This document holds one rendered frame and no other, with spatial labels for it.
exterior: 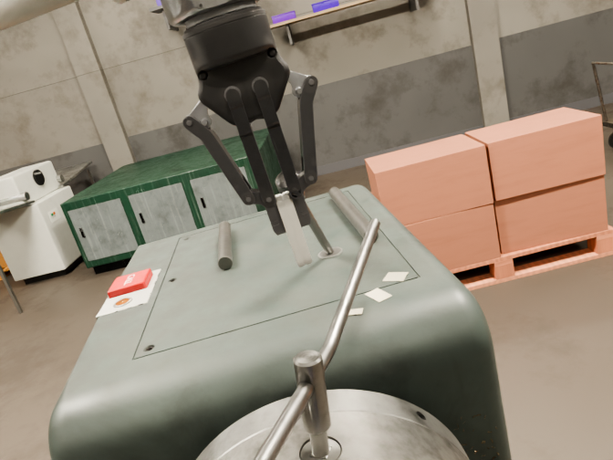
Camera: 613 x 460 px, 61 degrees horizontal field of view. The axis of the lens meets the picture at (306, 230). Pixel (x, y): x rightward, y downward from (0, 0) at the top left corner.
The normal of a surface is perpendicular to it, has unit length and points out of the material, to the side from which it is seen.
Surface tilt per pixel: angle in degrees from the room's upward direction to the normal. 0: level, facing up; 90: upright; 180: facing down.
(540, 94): 90
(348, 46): 90
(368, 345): 48
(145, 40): 90
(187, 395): 42
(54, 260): 90
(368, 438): 22
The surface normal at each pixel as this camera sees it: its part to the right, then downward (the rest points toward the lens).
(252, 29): 0.59, 0.09
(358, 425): 0.08, -0.95
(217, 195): -0.01, 0.33
